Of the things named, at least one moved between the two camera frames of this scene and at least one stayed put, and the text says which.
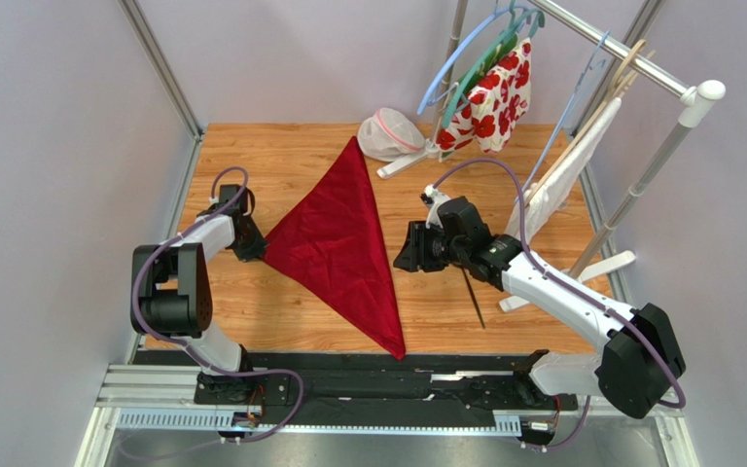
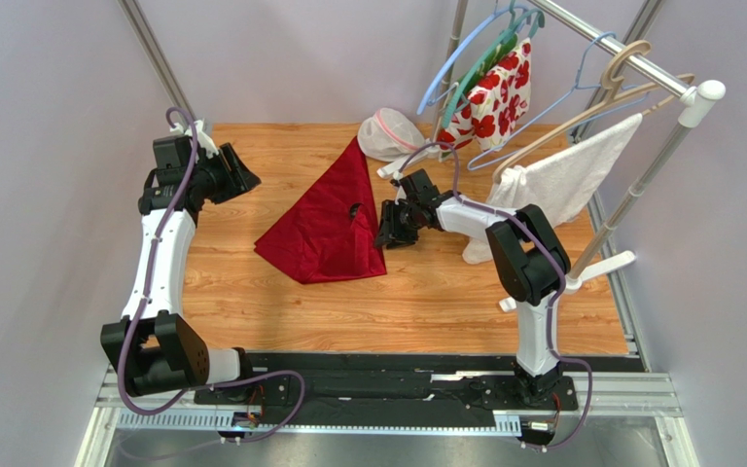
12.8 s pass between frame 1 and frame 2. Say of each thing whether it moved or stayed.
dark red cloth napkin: moved
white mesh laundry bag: stayed
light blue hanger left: stayed
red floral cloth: stayed
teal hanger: stayed
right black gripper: moved
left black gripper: moved
